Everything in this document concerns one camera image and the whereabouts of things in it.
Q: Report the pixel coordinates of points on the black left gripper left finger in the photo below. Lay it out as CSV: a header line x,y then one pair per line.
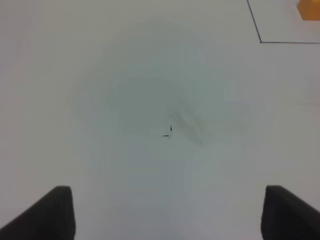
x,y
51,218

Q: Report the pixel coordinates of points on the template orange cube block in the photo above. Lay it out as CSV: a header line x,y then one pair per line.
x,y
309,10

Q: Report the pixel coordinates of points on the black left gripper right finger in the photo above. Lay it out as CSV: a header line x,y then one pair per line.
x,y
285,216

